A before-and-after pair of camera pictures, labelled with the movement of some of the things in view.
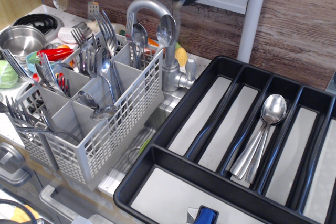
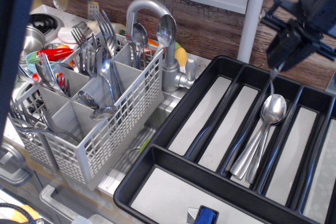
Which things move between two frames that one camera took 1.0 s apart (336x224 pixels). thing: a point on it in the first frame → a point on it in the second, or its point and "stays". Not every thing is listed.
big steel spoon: x=177 y=15 → x=274 y=107
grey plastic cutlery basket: x=81 y=119 stays
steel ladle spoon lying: x=101 y=113 stays
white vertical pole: x=254 y=2 stays
